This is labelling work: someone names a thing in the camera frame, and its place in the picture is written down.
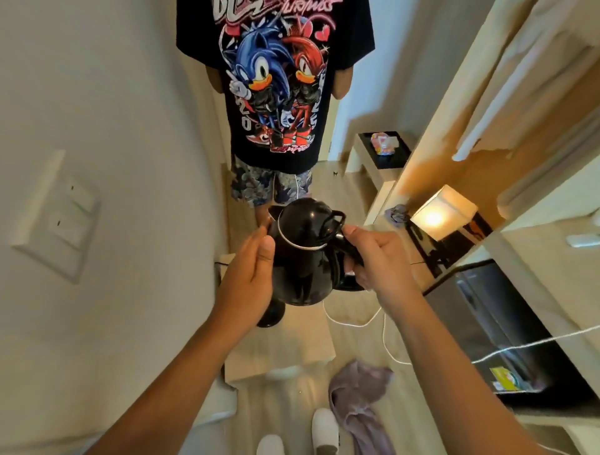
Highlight black electric kettle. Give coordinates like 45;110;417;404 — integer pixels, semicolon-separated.
268;197;367;307

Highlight black mini fridge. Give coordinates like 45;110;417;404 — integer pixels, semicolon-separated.
423;260;600;409

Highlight colourful snack packet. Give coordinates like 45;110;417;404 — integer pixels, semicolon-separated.
370;132;400;156

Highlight person's right hand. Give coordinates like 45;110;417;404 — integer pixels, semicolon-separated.
342;225;423;308

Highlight black kettle base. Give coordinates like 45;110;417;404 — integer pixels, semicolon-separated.
256;299;287;329

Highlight yellow green sticker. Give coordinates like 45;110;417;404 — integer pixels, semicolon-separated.
489;366;522;393

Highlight white cable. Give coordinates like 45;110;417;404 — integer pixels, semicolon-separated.
471;324;600;366
322;300;413;366

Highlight glowing square table lamp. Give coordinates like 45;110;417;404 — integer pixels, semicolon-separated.
410;184;479;243

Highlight white side table black top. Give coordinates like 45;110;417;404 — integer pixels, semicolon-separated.
351;131;419;227

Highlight grey crumpled cloth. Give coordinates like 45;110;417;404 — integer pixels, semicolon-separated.
384;204;412;228

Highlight black printed t-shirt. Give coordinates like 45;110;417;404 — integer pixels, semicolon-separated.
176;0;376;175

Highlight small light wooden table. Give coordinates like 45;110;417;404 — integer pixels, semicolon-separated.
217;253;337;384

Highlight person's left forearm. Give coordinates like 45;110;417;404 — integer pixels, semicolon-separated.
84;300;247;455

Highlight patterned shorts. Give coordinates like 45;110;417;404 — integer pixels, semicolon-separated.
230;155;313;208

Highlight white slipper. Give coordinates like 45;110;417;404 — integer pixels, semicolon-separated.
311;408;341;455
256;434;286;455

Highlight white wall switch panel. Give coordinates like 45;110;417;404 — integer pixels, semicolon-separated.
9;149;102;285

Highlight person's left hand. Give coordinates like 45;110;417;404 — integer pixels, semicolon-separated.
213;224;277;333

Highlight white remote control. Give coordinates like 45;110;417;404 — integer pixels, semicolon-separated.
565;232;600;248

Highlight purple cloth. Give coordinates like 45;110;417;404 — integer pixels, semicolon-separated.
327;359;395;455

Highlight person's right forearm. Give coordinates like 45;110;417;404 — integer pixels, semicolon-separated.
381;290;551;455

